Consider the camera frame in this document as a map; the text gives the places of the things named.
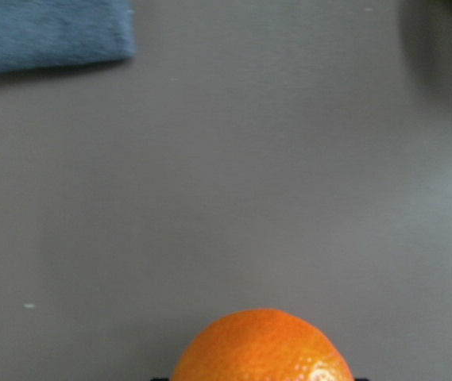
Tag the orange fruit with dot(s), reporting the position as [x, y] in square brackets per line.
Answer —
[261, 344]

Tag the grey folded cloth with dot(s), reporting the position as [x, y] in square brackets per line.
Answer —
[36, 34]

